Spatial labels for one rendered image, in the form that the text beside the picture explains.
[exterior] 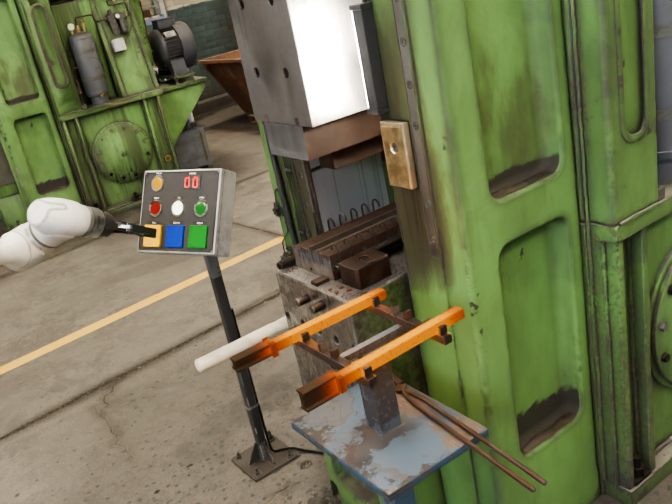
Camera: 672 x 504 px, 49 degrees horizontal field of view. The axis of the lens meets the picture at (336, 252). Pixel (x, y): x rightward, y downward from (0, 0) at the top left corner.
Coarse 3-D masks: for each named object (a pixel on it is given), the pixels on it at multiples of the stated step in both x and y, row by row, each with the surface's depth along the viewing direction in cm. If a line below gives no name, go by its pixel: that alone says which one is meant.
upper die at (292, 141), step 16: (272, 128) 207; (288, 128) 200; (304, 128) 194; (320, 128) 197; (336, 128) 200; (352, 128) 203; (368, 128) 206; (272, 144) 210; (288, 144) 203; (304, 144) 196; (320, 144) 198; (336, 144) 201; (352, 144) 204
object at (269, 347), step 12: (360, 300) 181; (336, 312) 177; (348, 312) 179; (312, 324) 174; (324, 324) 175; (288, 336) 171; (252, 348) 168; (264, 348) 167; (276, 348) 168; (240, 360) 164; (252, 360) 167
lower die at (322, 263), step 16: (384, 208) 240; (352, 224) 228; (320, 240) 221; (352, 240) 215; (368, 240) 215; (384, 240) 218; (304, 256) 220; (320, 256) 212; (336, 256) 209; (320, 272) 215
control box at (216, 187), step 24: (216, 168) 240; (144, 192) 254; (168, 192) 249; (192, 192) 243; (216, 192) 238; (144, 216) 253; (168, 216) 248; (192, 216) 242; (216, 216) 237; (216, 240) 237
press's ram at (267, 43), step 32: (256, 0) 189; (288, 0) 179; (320, 0) 184; (352, 0) 189; (256, 32) 195; (288, 32) 183; (320, 32) 186; (352, 32) 191; (256, 64) 201; (288, 64) 188; (320, 64) 187; (352, 64) 193; (256, 96) 208; (288, 96) 194; (320, 96) 189; (352, 96) 195
